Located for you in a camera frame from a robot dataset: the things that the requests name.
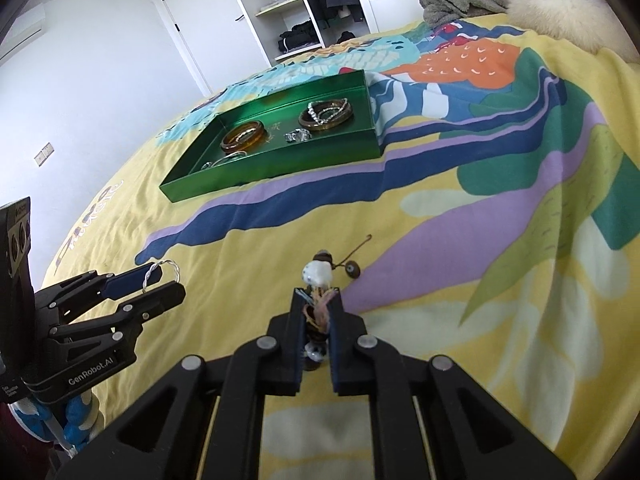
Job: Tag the white door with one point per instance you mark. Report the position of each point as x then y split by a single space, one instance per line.
210 25

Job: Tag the silver charm cluster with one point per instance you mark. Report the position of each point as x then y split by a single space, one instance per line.
296 136

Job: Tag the dark red clothing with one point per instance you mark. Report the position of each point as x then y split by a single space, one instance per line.
22 450

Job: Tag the white fluffy pillow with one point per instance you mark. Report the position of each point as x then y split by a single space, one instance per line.
560 12

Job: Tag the grey crumpled blanket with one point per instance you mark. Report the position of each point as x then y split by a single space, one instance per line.
462 2

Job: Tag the black bag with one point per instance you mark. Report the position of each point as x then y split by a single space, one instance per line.
345 36

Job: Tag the folded black clothes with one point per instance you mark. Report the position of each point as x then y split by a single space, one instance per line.
299 37

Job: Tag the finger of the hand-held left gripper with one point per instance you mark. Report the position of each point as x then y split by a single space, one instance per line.
160 297
127 282

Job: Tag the green metal tray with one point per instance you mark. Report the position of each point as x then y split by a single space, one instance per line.
320 155

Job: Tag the dark olive bangle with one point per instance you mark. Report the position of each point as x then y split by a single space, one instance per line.
345 116

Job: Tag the wall light switch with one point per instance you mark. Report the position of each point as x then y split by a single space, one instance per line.
44 154

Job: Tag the plain silver bangle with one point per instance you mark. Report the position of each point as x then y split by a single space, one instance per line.
225 159

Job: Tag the white air conditioner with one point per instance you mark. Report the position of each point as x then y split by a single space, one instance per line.
27 30

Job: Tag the amber bangle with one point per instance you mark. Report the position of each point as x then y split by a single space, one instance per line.
243 140

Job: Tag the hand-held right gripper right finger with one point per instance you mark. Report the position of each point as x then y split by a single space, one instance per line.
334 352

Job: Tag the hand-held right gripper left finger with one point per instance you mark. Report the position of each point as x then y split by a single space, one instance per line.
300 345

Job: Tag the person's left hand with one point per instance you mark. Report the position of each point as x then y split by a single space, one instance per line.
77 417

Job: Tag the twisted silver bangle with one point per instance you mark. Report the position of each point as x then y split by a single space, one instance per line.
175 267

